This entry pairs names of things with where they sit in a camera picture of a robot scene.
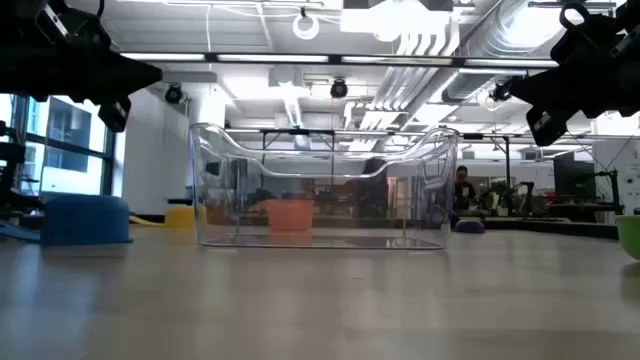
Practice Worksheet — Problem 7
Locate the orange measuring cup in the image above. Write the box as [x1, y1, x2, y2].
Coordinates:
[251, 198, 315, 234]

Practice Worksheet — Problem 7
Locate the window with dark frame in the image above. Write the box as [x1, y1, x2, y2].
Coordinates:
[0, 94, 117, 197]

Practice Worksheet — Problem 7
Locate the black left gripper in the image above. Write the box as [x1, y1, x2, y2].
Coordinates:
[0, 0, 164, 134]

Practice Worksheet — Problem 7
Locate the person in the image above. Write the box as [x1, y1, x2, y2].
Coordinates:
[452, 164, 477, 211]

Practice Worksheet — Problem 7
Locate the clear plastic basket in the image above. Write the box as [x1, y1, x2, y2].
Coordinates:
[188, 122, 460, 251]

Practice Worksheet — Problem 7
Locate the black metal stand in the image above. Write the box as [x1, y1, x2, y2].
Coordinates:
[462, 132, 512, 214]

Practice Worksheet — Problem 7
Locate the green potted plant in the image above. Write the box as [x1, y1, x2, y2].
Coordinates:
[482, 179, 509, 216]

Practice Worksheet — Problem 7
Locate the light blue measuring cup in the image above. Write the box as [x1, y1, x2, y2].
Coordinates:
[0, 193, 134, 246]

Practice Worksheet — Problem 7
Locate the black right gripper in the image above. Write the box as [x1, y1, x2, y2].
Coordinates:
[509, 0, 640, 147]

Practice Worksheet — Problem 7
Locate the yellow measuring cup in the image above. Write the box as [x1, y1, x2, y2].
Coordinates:
[128, 203, 207, 230]

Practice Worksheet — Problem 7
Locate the white cable loop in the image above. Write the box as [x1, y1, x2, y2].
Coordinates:
[292, 12, 320, 41]

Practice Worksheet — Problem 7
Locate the black overhead frame bar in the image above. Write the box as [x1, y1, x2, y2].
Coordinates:
[119, 51, 560, 69]

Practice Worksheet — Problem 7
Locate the black metal gantry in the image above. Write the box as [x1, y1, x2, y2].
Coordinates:
[259, 128, 336, 166]

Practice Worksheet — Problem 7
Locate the black aluminium table frame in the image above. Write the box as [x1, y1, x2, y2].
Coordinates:
[482, 215, 620, 240]

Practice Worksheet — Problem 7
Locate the green measuring cup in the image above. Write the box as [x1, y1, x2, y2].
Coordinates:
[615, 214, 640, 261]

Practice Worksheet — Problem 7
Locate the dark blue measuring cup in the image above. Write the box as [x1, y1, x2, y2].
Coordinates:
[454, 218, 486, 235]

